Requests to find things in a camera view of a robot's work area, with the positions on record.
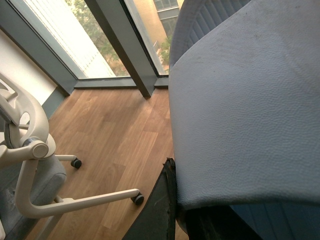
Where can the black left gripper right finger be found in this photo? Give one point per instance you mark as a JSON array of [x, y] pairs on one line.
[[217, 223]]

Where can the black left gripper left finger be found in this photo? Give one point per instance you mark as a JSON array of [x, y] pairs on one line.
[[157, 219]]

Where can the light blue slide sandal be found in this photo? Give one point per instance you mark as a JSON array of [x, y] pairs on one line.
[[244, 97]]

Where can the white office chair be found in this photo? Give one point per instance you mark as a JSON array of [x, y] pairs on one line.
[[28, 141]]

